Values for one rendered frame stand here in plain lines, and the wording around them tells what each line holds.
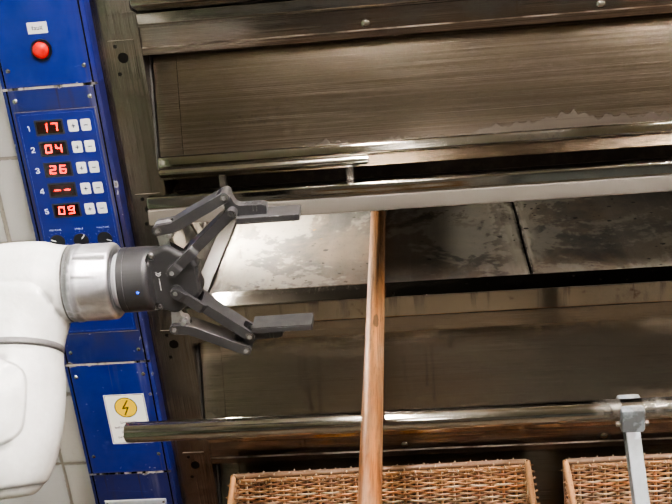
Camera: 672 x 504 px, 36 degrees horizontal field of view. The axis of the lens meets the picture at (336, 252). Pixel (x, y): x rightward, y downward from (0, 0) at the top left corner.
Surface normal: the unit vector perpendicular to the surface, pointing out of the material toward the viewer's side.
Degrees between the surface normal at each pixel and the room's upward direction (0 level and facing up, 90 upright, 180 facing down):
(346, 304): 90
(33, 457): 82
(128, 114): 90
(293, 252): 0
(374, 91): 71
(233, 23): 90
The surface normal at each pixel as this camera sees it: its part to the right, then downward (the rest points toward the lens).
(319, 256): -0.10, -0.91
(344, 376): -0.09, 0.07
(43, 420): 0.81, -0.18
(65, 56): -0.06, 0.40
